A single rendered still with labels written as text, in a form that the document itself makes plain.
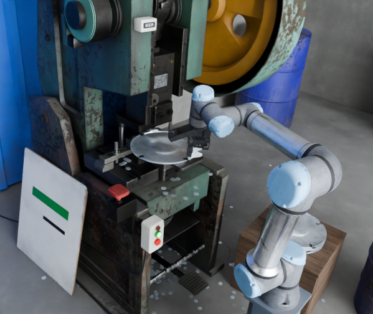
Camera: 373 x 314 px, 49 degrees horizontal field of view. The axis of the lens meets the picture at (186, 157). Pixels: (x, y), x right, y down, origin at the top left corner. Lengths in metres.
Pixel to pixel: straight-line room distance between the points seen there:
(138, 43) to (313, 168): 0.74
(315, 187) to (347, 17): 3.78
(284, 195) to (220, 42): 0.97
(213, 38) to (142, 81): 0.52
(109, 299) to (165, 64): 1.14
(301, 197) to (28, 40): 2.01
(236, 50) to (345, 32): 3.05
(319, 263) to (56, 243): 1.24
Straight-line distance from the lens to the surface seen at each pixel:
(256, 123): 1.39
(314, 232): 2.08
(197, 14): 1.67
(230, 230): 2.57
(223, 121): 1.35
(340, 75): 4.89
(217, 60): 1.93
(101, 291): 2.14
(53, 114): 1.89
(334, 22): 4.86
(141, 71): 1.52
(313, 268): 1.95
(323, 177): 1.15
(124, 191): 1.50
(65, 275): 2.17
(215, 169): 1.91
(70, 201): 1.97
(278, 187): 1.13
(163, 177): 1.76
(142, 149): 1.73
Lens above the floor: 1.62
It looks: 30 degrees down
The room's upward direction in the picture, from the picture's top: 5 degrees clockwise
